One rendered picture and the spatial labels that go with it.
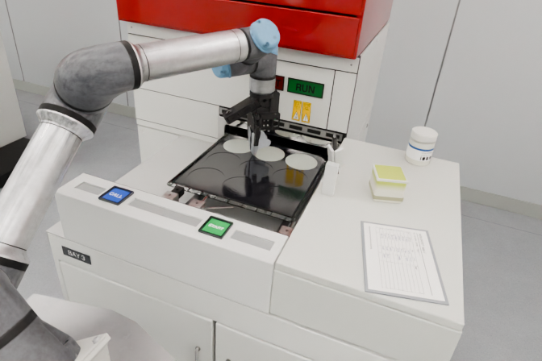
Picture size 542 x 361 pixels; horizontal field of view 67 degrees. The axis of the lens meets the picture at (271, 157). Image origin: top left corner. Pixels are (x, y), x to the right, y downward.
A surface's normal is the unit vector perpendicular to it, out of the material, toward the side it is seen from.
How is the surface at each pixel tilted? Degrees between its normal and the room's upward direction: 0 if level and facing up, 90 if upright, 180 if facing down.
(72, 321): 0
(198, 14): 90
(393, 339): 90
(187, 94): 90
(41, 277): 0
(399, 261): 0
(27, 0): 90
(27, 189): 52
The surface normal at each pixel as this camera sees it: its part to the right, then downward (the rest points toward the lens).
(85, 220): -0.36, 0.43
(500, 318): 0.07, -0.87
